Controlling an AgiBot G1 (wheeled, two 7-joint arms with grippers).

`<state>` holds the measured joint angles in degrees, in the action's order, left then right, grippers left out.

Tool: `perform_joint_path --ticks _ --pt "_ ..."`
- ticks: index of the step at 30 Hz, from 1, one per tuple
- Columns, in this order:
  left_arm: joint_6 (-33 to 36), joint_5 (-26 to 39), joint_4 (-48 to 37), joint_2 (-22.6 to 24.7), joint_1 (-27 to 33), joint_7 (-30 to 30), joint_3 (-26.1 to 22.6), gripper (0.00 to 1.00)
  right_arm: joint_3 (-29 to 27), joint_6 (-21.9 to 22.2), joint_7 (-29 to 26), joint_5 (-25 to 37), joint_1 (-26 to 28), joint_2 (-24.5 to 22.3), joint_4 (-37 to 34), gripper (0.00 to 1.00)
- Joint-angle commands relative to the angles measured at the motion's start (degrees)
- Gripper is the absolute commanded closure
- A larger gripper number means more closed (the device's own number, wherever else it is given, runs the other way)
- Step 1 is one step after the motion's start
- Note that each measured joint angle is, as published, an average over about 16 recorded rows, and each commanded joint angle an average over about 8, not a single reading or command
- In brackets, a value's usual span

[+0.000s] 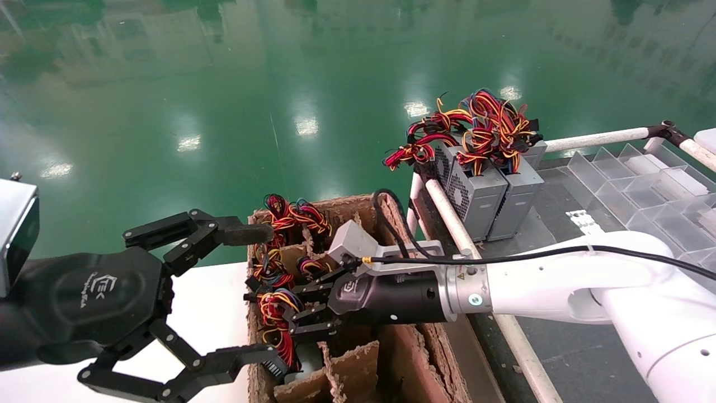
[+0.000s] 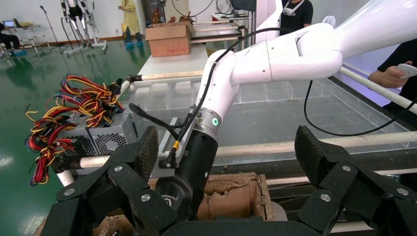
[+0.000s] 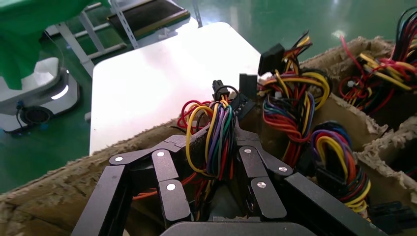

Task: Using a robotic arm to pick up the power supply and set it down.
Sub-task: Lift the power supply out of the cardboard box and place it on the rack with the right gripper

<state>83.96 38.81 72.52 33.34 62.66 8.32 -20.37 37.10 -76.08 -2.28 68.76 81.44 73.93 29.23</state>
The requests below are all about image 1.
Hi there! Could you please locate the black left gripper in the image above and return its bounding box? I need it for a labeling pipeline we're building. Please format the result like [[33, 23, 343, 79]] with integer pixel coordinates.
[[0, 209, 281, 403]]

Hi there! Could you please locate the black pipe joint connector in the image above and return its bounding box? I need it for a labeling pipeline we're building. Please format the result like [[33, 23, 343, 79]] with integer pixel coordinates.
[[646, 120, 693, 151]]

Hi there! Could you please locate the black camera cable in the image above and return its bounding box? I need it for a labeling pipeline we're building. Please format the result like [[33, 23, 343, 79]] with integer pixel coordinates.
[[358, 189, 716, 282]]

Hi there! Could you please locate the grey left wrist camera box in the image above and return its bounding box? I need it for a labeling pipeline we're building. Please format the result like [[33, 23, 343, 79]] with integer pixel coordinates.
[[0, 172, 41, 298]]

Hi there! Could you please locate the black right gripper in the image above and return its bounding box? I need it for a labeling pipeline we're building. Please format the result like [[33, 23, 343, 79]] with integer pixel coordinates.
[[282, 263, 448, 344]]

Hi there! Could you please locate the clear plastic compartment organizer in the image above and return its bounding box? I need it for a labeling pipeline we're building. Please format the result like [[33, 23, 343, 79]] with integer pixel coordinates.
[[568, 143, 716, 265]]

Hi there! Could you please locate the white plastic block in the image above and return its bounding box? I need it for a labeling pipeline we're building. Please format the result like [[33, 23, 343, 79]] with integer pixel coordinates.
[[694, 128, 716, 155]]

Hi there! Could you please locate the brown cardboard divider box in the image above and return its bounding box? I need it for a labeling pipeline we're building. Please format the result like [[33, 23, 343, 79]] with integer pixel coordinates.
[[246, 191, 476, 403]]

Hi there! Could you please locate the long white cart rail pipe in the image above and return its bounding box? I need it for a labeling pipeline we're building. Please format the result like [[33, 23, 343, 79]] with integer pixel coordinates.
[[424, 178, 563, 403]]

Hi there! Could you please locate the white printed label strip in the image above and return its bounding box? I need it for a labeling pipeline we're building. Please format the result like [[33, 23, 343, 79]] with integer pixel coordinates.
[[565, 209, 600, 236]]

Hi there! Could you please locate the power supply with red cables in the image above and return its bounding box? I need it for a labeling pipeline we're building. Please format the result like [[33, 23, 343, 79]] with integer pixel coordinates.
[[244, 288, 305, 377]]

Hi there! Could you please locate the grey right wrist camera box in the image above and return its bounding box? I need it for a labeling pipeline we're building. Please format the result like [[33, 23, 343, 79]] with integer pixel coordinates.
[[327, 219, 448, 276]]

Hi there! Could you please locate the power supply with coloured cables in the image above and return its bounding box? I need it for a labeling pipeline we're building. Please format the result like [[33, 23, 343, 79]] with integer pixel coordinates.
[[248, 249, 293, 287], [255, 194, 334, 250], [295, 256, 334, 279]]

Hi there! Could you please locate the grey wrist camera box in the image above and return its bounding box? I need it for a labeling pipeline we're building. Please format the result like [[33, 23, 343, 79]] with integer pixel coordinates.
[[327, 219, 448, 276], [0, 172, 41, 298]]

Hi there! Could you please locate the grey power supply with cables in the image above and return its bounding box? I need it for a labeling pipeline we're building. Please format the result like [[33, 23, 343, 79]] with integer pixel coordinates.
[[492, 132, 545, 242], [459, 88, 549, 170], [383, 109, 476, 190], [446, 130, 508, 237]]

